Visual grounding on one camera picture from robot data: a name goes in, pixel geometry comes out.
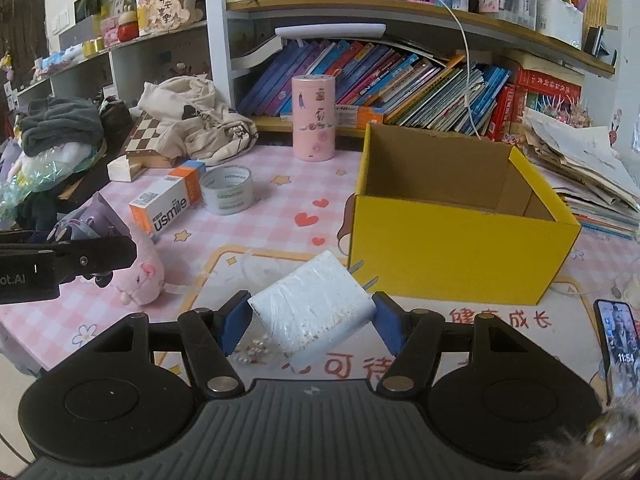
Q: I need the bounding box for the pearl ribbon bow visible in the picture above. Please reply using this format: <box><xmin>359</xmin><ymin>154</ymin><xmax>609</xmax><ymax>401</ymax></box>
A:
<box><xmin>220</xmin><ymin>249</ymin><xmax>301</xmax><ymax>366</ymax></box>

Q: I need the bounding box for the row of colourful books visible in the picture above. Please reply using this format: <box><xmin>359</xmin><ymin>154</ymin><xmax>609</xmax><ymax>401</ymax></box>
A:
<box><xmin>235</xmin><ymin>40</ymin><xmax>583</xmax><ymax>143</ymax></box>

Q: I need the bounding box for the pink printed canister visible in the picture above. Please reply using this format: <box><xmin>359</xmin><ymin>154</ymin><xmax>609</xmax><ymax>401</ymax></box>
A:
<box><xmin>291</xmin><ymin>74</ymin><xmax>337</xmax><ymax>162</ymax></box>

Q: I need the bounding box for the white charging cable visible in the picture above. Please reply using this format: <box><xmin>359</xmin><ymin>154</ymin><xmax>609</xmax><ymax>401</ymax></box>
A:
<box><xmin>404</xmin><ymin>0</ymin><xmax>488</xmax><ymax>141</ymax></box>

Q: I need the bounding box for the yellow cardboard box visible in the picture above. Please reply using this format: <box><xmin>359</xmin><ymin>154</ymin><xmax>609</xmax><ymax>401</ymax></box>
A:
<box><xmin>345</xmin><ymin>122</ymin><xmax>583</xmax><ymax>306</ymax></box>

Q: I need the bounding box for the white bookshelf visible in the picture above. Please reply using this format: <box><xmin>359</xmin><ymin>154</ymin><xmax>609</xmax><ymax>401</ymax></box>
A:
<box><xmin>205</xmin><ymin>0</ymin><xmax>618</xmax><ymax>136</ymax></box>

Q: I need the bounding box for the orange and blue toothpaste box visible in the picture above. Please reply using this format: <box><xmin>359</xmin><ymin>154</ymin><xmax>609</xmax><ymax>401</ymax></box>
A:
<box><xmin>129</xmin><ymin>160</ymin><xmax>207</xmax><ymax>245</ymax></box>

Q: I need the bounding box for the grey folded cloth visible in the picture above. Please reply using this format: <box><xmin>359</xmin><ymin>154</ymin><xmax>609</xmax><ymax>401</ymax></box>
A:
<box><xmin>20</xmin><ymin>97</ymin><xmax>106</xmax><ymax>157</ymax></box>

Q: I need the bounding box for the grey furry pompom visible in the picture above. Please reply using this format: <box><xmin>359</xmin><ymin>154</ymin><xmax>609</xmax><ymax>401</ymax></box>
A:
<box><xmin>530</xmin><ymin>402</ymin><xmax>640</xmax><ymax>480</ymax></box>

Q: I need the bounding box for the iridescent plastic wrap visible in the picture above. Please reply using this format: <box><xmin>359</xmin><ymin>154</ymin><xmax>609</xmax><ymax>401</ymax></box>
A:
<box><xmin>0</xmin><ymin>147</ymin><xmax>101</xmax><ymax>211</ymax></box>

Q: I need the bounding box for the pile of papers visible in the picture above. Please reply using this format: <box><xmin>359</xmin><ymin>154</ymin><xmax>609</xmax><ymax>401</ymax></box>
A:
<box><xmin>520</xmin><ymin>107</ymin><xmax>640</xmax><ymax>241</ymax></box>

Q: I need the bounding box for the white desk lamp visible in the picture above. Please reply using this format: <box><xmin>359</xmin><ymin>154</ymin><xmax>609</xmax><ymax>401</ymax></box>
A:
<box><xmin>275</xmin><ymin>23</ymin><xmax>388</xmax><ymax>40</ymax></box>

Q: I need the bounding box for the pink plush toy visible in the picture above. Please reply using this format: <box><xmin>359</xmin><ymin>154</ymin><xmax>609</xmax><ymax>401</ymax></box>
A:
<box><xmin>112</xmin><ymin>232</ymin><xmax>168</xmax><ymax>307</ymax></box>

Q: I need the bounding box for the small orange box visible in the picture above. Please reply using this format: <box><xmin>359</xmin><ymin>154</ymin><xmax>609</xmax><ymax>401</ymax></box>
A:
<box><xmin>335</xmin><ymin>105</ymin><xmax>386</xmax><ymax>128</ymax></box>

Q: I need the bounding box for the wooden chessboard box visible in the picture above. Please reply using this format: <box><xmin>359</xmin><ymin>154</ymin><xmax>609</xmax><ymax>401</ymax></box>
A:
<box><xmin>122</xmin><ymin>110</ymin><xmax>183</xmax><ymax>168</ymax></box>

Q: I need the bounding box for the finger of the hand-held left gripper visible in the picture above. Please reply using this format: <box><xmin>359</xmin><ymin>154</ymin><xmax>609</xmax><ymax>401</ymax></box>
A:
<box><xmin>50</xmin><ymin>235</ymin><xmax>138</xmax><ymax>282</ymax></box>

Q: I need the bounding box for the pink checkered table mat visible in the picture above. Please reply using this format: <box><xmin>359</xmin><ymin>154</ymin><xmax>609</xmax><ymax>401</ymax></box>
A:
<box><xmin>0</xmin><ymin>135</ymin><xmax>640</xmax><ymax>411</ymax></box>

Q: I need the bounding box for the black bag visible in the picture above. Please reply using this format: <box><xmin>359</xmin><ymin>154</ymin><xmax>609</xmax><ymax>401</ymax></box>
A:
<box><xmin>100</xmin><ymin>100</ymin><xmax>134</xmax><ymax>137</ymax></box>

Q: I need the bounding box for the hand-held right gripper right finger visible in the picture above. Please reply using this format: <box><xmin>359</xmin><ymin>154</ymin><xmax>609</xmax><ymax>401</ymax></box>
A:
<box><xmin>372</xmin><ymin>291</ymin><xmax>506</xmax><ymax>394</ymax></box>

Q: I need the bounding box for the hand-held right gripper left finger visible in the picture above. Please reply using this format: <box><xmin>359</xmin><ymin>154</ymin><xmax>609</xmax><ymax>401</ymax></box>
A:
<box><xmin>119</xmin><ymin>290</ymin><xmax>253</xmax><ymax>395</ymax></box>

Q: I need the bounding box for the white power adapter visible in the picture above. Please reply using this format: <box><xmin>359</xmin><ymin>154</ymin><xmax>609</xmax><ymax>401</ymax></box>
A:
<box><xmin>247</xmin><ymin>250</ymin><xmax>378</xmax><ymax>373</ymax></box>

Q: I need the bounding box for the cream printed cloth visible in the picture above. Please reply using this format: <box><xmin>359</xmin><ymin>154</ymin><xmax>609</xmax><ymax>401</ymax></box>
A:
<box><xmin>137</xmin><ymin>76</ymin><xmax>258</xmax><ymax>167</ymax></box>

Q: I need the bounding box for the white pen holder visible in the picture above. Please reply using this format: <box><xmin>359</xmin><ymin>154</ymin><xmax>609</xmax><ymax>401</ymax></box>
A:
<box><xmin>535</xmin><ymin>0</ymin><xmax>585</xmax><ymax>51</ymax></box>

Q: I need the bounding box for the black smartphone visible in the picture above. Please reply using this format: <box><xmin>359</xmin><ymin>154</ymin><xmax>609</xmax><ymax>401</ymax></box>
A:
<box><xmin>593</xmin><ymin>299</ymin><xmax>640</xmax><ymax>401</ymax></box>

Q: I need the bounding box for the small white box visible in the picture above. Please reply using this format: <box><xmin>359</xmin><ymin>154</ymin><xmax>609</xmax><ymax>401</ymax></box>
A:
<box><xmin>106</xmin><ymin>155</ymin><xmax>146</xmax><ymax>182</ymax></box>

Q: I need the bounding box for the purple cartoon packet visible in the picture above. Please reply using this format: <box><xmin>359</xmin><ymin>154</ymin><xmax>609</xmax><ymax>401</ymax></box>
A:
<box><xmin>47</xmin><ymin>192</ymin><xmax>133</xmax><ymax>246</ymax></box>

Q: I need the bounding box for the clear tape roll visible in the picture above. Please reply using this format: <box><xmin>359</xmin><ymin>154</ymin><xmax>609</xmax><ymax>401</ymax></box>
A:
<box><xmin>200</xmin><ymin>165</ymin><xmax>254</xmax><ymax>216</ymax></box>

